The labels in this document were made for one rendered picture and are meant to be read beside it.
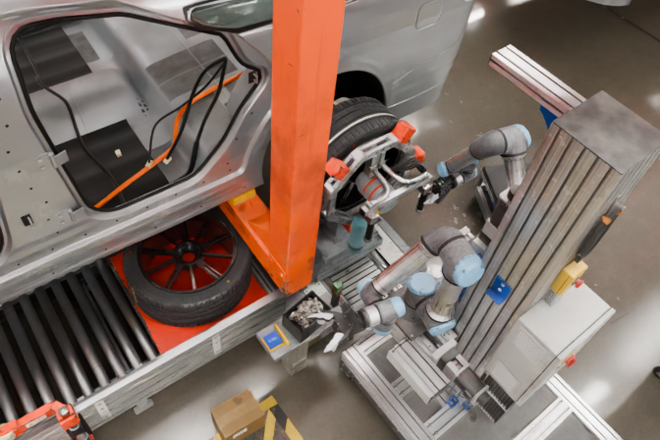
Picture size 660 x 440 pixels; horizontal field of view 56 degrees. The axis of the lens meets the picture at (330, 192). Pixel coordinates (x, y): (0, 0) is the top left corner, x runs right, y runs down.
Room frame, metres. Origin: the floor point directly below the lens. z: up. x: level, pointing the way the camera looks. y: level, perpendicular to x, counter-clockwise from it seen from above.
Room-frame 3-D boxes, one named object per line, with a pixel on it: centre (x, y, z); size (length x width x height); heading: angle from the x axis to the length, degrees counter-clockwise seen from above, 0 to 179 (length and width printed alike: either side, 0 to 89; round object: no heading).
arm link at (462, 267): (1.25, -0.50, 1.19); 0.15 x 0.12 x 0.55; 30
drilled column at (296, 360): (1.38, 0.07, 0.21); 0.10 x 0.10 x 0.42; 42
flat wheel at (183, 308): (1.70, 0.69, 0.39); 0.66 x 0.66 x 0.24
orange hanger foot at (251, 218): (1.86, 0.36, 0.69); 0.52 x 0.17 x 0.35; 42
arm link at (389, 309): (1.12, -0.27, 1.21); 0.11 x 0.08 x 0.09; 120
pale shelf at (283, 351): (1.40, 0.05, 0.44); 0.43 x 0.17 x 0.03; 132
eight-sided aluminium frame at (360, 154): (2.04, -0.19, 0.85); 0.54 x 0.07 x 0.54; 132
